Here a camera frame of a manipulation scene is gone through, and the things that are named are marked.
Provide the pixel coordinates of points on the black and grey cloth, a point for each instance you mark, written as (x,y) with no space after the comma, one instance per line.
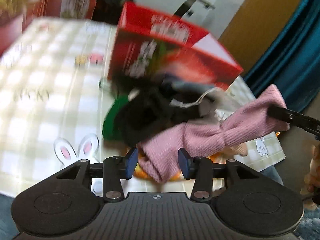
(156,107)

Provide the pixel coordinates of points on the red printed backdrop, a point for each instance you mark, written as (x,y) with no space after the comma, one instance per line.
(16,15)

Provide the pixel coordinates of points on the red cardboard box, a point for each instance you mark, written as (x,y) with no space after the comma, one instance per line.
(152,44)

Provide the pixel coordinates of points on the blue curtain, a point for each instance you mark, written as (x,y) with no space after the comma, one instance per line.
(292,60)

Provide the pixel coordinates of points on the checkered bunny tablecloth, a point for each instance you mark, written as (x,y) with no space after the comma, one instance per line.
(50,88)

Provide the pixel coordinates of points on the wooden door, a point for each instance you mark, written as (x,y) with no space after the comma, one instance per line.
(254,27)

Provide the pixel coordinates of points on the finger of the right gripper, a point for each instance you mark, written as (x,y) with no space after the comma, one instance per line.
(293,118)

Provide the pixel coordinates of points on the green cloth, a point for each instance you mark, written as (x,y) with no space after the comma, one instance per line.
(110,130)

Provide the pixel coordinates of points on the pink knitted scarf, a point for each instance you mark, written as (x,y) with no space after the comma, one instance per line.
(249,122)

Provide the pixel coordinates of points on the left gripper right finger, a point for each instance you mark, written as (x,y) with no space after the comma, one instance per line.
(199,169)

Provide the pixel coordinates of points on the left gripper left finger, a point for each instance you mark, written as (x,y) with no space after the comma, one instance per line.
(115,169)

